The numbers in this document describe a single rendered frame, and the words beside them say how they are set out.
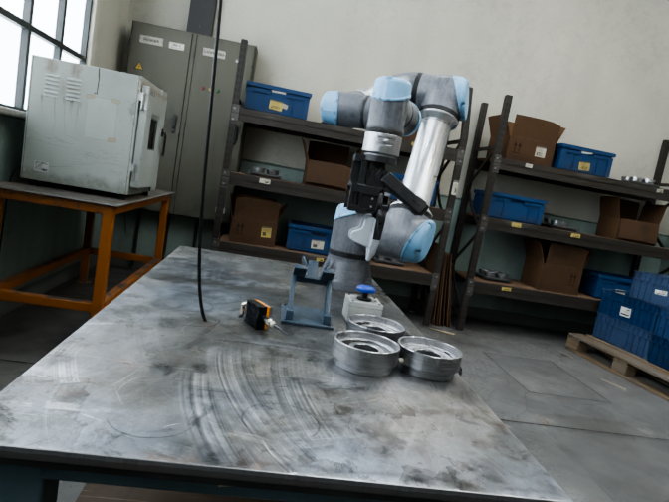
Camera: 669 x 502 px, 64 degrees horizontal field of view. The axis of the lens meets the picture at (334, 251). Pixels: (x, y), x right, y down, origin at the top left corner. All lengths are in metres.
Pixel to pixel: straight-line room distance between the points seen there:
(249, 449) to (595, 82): 5.43
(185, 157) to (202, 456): 4.21
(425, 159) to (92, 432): 1.08
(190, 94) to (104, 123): 1.76
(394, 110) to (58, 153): 2.30
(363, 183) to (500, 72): 4.36
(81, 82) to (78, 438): 2.63
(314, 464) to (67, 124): 2.70
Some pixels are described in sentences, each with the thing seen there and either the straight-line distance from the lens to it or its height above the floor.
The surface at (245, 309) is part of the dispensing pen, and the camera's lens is 1.00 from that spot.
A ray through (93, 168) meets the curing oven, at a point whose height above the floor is 0.92.
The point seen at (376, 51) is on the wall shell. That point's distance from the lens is 5.06.
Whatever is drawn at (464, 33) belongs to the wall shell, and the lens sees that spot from 5.31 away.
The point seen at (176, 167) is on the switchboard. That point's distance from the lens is 4.70.
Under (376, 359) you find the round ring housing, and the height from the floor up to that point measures 0.83.
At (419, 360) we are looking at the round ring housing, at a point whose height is 0.83.
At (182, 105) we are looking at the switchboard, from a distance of 4.71.
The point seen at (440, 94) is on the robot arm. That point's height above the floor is 1.35.
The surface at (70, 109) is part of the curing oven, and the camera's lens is 3.10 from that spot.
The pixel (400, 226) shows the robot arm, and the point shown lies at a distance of 1.35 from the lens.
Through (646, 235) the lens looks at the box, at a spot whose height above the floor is 1.08.
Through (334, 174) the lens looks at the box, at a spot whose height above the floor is 1.12.
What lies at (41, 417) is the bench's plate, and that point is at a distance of 0.62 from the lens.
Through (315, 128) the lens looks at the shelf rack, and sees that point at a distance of 4.29.
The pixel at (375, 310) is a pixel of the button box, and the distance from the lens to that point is 1.09.
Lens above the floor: 1.08
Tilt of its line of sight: 7 degrees down
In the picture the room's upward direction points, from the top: 10 degrees clockwise
